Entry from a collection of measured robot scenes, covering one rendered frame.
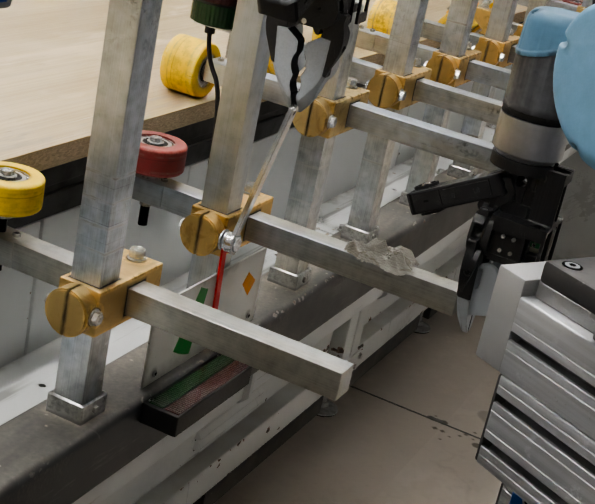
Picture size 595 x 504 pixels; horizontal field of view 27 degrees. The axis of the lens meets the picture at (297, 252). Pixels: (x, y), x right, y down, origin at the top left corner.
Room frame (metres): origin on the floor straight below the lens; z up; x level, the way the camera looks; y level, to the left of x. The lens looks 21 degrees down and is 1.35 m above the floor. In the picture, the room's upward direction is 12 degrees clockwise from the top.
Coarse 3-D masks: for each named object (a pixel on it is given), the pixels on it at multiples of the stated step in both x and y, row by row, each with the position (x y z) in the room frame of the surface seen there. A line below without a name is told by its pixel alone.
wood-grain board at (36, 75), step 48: (48, 0) 2.13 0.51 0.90; (96, 0) 2.21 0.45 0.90; (432, 0) 3.04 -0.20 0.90; (480, 0) 3.21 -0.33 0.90; (0, 48) 1.74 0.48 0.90; (48, 48) 1.80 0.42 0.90; (96, 48) 1.86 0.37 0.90; (0, 96) 1.50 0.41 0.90; (48, 96) 1.55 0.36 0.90; (192, 96) 1.70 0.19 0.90; (0, 144) 1.32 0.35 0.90; (48, 144) 1.36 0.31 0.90
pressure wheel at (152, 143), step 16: (144, 144) 1.41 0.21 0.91; (160, 144) 1.43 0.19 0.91; (176, 144) 1.44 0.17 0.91; (144, 160) 1.40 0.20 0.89; (160, 160) 1.40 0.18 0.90; (176, 160) 1.41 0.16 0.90; (144, 176) 1.43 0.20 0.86; (160, 176) 1.40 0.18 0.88; (176, 176) 1.42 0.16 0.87; (144, 208) 1.43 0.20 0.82; (144, 224) 1.43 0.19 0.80
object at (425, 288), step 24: (144, 192) 1.42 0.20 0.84; (168, 192) 1.41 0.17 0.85; (192, 192) 1.41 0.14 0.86; (264, 216) 1.38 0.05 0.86; (264, 240) 1.36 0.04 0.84; (288, 240) 1.35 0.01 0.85; (312, 240) 1.34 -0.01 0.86; (336, 240) 1.35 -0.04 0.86; (312, 264) 1.34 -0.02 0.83; (336, 264) 1.32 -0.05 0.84; (360, 264) 1.31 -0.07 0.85; (384, 288) 1.30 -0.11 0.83; (408, 288) 1.29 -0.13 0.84; (432, 288) 1.28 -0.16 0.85; (456, 288) 1.28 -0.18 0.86
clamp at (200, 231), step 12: (264, 204) 1.41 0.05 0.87; (192, 216) 1.32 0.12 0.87; (204, 216) 1.31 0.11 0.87; (216, 216) 1.33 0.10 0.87; (228, 216) 1.33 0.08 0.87; (180, 228) 1.32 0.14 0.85; (192, 228) 1.32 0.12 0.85; (204, 228) 1.31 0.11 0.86; (216, 228) 1.31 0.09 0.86; (228, 228) 1.33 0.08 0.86; (192, 240) 1.32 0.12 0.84; (204, 240) 1.31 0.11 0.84; (216, 240) 1.31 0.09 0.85; (192, 252) 1.31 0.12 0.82; (204, 252) 1.31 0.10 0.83; (216, 252) 1.33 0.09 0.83
